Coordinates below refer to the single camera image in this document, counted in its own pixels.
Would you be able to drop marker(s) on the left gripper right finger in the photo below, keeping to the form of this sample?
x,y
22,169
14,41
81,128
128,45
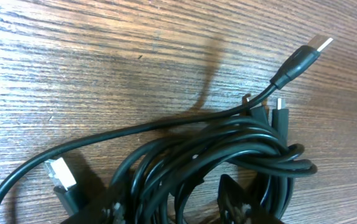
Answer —
x,y
263,201

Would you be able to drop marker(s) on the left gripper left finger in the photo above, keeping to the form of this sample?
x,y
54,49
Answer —
x,y
107,208

